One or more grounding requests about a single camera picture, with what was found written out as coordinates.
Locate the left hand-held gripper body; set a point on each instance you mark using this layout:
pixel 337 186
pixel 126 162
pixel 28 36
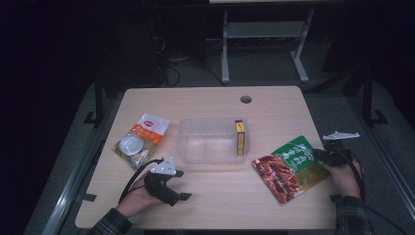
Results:
pixel 161 186

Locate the black metal stand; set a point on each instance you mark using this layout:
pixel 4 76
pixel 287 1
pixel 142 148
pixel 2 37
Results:
pixel 98 101
pixel 368 98

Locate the white metal table frame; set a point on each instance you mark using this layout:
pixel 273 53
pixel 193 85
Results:
pixel 261 29

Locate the person's left hand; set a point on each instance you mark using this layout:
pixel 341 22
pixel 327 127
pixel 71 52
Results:
pixel 137 199

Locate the clear plastic container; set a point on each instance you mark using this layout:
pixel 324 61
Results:
pixel 208 143

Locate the black table edge clamp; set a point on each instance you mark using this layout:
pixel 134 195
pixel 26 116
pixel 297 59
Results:
pixel 88 197

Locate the white orange food packet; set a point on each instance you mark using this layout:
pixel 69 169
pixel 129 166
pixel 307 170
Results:
pixel 147 130

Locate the green red food packet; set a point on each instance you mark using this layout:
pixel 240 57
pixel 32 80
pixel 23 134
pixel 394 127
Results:
pixel 287 169

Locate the person's right hand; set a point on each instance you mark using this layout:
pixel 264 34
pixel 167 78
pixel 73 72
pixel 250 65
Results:
pixel 345 179

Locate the yellow red box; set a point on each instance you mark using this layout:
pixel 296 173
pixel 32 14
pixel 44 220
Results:
pixel 240 140

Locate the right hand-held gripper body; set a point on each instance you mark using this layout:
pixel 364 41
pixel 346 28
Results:
pixel 337 155

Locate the grey metal frame rail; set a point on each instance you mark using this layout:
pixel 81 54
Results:
pixel 70 192
pixel 388 156

